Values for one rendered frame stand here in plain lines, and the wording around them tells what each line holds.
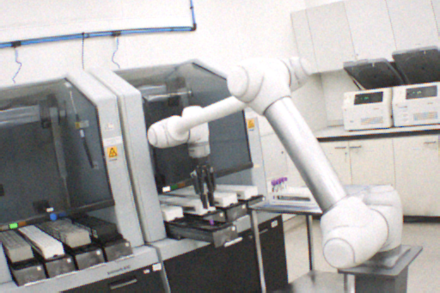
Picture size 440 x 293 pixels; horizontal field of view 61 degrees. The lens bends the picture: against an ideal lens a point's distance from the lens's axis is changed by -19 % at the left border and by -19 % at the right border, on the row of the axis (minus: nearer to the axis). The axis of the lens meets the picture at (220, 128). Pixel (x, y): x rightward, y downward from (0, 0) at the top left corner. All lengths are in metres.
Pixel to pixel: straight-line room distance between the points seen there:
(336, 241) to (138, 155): 1.10
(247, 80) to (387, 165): 2.75
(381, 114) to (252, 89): 2.64
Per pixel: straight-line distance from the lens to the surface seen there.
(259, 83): 1.35
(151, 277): 2.00
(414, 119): 3.75
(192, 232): 1.96
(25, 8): 3.10
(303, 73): 1.49
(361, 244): 1.24
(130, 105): 2.01
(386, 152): 3.92
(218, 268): 2.24
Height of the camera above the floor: 1.32
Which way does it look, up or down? 3 degrees down
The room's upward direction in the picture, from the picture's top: 9 degrees counter-clockwise
